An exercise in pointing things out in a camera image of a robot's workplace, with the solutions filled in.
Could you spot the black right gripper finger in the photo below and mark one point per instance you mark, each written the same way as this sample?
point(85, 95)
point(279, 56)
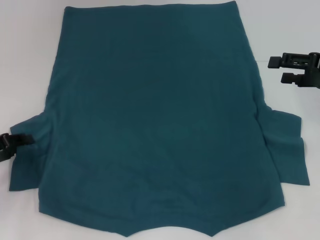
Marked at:
point(287, 59)
point(291, 78)

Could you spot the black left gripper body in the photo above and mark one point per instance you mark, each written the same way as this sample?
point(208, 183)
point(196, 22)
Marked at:
point(5, 150)

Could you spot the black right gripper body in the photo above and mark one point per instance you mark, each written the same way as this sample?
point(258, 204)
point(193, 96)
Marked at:
point(312, 75)

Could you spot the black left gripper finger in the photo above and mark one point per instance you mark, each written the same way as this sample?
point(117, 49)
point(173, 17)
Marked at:
point(23, 139)

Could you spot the teal blue shirt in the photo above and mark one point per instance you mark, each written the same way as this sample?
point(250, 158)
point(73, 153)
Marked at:
point(160, 112)

